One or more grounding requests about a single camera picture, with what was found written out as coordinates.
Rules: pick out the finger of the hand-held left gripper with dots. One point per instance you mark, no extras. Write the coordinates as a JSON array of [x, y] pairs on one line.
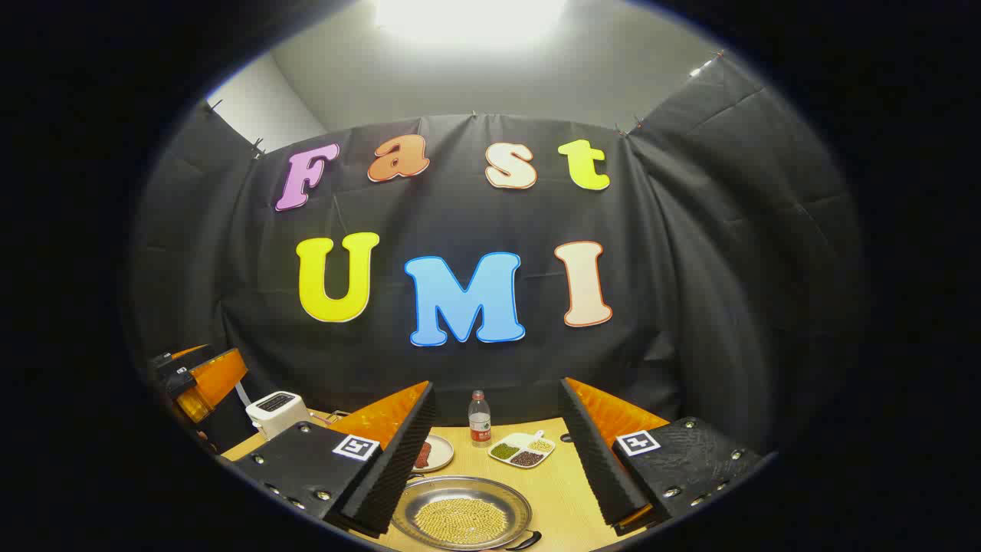
[[218, 379]]

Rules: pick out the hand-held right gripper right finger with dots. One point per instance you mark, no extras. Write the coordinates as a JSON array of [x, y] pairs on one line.
[[598, 460]]

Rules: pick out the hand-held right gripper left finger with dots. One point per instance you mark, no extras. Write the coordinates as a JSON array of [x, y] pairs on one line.
[[402, 460]]

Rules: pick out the brown meat piece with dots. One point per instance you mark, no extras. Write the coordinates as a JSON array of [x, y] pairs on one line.
[[422, 455]]

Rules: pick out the white oval plate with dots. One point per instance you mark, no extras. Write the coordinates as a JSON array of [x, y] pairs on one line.
[[443, 452]]

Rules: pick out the white toaster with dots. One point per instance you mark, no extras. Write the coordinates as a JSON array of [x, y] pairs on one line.
[[276, 415]]

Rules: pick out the white divided dish with beans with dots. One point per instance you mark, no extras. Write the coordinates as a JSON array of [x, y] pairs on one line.
[[521, 451]]

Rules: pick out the pile of yellow soybeans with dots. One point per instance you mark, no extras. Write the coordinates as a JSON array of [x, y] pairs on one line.
[[460, 521]]

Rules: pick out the clear plastic water bottle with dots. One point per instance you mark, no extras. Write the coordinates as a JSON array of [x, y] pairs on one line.
[[480, 422]]

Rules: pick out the ceiling light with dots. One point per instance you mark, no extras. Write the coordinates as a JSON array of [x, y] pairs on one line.
[[467, 15]]

